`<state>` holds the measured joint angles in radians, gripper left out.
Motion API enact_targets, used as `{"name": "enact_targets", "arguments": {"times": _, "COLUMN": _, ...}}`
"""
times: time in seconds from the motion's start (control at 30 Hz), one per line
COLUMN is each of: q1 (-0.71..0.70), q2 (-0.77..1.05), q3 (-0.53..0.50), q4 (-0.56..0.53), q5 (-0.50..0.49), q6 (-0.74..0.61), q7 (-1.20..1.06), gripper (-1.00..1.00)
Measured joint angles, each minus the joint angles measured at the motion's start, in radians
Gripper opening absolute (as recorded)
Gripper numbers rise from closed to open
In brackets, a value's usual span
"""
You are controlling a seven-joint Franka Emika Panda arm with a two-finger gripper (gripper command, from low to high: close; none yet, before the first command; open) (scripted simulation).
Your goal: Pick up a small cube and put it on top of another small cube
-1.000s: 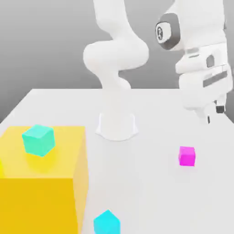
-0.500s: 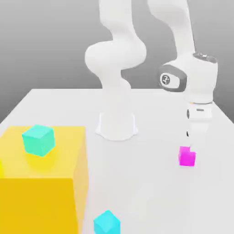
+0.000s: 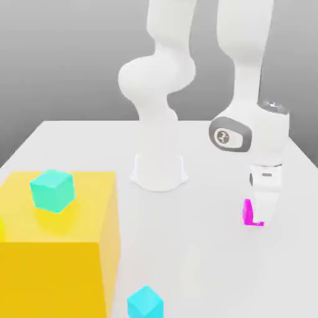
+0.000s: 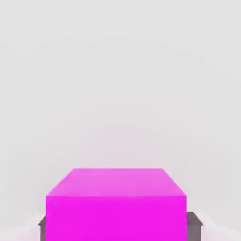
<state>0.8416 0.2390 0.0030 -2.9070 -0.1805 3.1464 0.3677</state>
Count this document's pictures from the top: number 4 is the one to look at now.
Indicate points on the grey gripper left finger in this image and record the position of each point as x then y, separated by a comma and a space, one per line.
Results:
42, 228

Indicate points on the small magenta cube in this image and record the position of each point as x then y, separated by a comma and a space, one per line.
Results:
116, 210

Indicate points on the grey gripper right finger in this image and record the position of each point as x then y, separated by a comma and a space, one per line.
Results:
194, 226

